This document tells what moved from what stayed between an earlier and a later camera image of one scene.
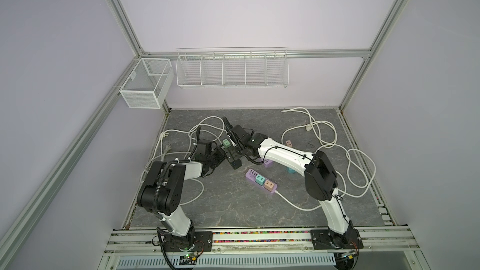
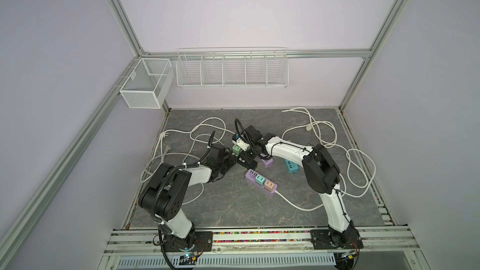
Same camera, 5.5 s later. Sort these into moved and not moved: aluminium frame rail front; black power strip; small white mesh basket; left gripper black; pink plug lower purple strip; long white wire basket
Moved: black power strip; left gripper black
Not moved: aluminium frame rail front; pink plug lower purple strip; long white wire basket; small white mesh basket
